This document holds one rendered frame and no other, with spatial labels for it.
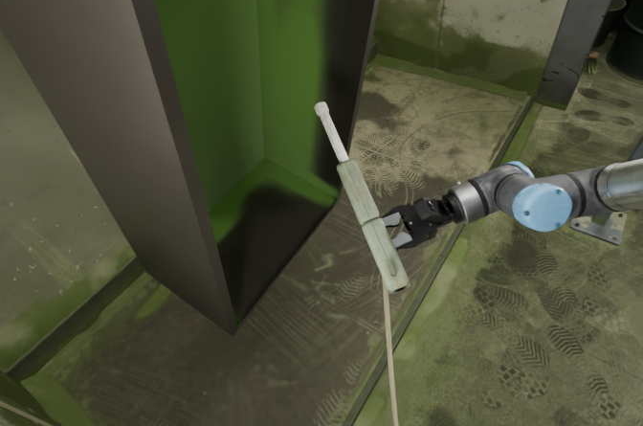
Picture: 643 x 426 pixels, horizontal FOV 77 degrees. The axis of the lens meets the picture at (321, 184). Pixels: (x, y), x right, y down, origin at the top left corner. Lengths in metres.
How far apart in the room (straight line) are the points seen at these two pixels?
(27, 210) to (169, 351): 0.77
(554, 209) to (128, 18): 0.74
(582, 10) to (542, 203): 1.84
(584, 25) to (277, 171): 1.79
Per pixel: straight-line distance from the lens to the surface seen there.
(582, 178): 0.92
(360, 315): 1.71
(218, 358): 1.74
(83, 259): 1.94
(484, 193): 0.95
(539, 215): 0.86
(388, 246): 0.87
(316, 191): 1.52
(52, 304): 1.94
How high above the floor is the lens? 1.58
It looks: 46 degrees down
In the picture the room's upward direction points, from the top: 8 degrees counter-clockwise
